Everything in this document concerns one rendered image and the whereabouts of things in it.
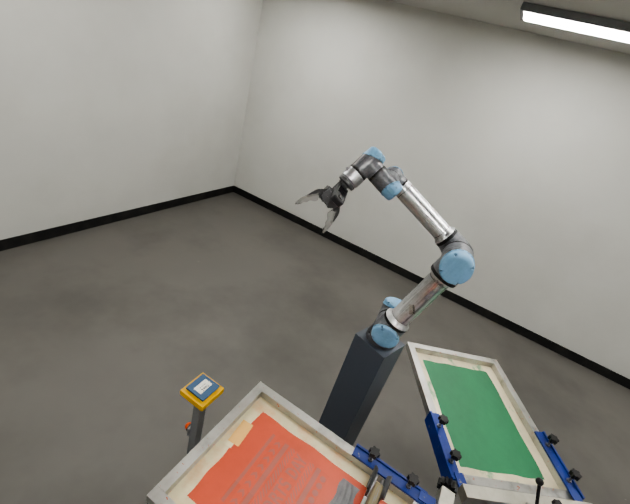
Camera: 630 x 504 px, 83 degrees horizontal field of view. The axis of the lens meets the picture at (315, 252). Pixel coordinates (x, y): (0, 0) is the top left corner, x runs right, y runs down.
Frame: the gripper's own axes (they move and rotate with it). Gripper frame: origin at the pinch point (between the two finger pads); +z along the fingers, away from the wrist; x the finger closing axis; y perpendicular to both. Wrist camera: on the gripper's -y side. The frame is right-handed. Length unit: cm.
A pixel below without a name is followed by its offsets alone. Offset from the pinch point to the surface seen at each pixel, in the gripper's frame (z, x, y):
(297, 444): 64, -62, -10
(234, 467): 80, -44, -21
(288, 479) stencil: 69, -61, -23
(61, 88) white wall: 89, 194, 235
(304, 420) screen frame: 58, -60, -3
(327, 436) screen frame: 54, -69, -9
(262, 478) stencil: 74, -53, -24
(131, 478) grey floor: 174, -48, 46
